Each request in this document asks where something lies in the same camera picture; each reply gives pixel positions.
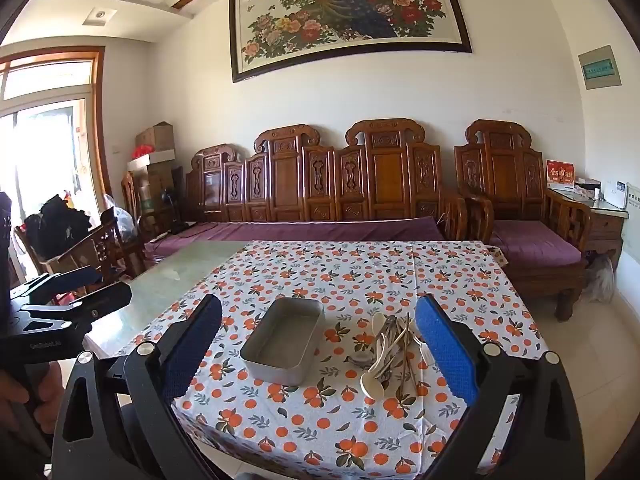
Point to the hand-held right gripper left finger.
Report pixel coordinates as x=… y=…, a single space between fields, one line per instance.
x=192 y=345

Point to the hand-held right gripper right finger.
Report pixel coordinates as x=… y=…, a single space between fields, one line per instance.
x=445 y=345

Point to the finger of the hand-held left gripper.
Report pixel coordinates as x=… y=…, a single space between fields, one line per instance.
x=75 y=277
x=100 y=305

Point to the wooden chopstick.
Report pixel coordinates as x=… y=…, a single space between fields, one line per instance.
x=408 y=340
x=400 y=365

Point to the metal fork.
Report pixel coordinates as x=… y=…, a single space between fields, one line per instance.
x=395 y=355

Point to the rectangular metal tray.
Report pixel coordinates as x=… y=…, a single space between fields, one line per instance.
x=282 y=345

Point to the person's left hand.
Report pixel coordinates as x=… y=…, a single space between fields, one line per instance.
x=47 y=390

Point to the wooden dining chair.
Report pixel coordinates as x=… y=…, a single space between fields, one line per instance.
x=95 y=250
x=131 y=200

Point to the black bag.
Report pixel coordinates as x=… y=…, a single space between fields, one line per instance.
x=57 y=227

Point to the clear plastic bag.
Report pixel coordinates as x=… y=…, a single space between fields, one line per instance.
x=120 y=220

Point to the stacked cardboard boxes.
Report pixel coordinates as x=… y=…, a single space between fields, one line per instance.
x=152 y=190

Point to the black desk lamp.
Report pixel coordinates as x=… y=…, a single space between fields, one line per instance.
x=172 y=210

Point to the orange print tablecloth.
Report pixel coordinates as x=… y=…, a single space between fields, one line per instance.
x=300 y=270

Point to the purple armchair cushion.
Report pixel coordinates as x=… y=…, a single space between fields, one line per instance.
x=535 y=242

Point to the white flat box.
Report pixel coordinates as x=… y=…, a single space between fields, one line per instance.
x=152 y=160

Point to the red decoration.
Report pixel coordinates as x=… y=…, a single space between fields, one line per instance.
x=141 y=151

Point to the wooden framed balcony door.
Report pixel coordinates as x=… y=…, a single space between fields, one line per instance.
x=50 y=125

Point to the long purple sofa cushion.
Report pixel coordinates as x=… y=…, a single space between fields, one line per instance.
x=300 y=232

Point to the brown cardboard box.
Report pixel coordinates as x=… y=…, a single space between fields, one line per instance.
x=155 y=137

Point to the pale crumpled bag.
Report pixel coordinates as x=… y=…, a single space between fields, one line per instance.
x=600 y=280

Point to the carved wooden armchair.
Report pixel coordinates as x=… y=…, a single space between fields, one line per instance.
x=505 y=170

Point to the wooden side table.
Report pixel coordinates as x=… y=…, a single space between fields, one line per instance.
x=600 y=225

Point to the carved wooden sofa bench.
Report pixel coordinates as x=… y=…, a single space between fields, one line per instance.
x=320 y=185

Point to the tissue box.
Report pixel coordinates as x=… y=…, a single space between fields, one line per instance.
x=586 y=189

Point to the white desktop device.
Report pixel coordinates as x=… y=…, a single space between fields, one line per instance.
x=615 y=195

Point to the framed peacock flower painting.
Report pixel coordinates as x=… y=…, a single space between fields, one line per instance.
x=350 y=15

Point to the grey wall panel green label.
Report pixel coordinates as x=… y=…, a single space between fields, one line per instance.
x=600 y=67

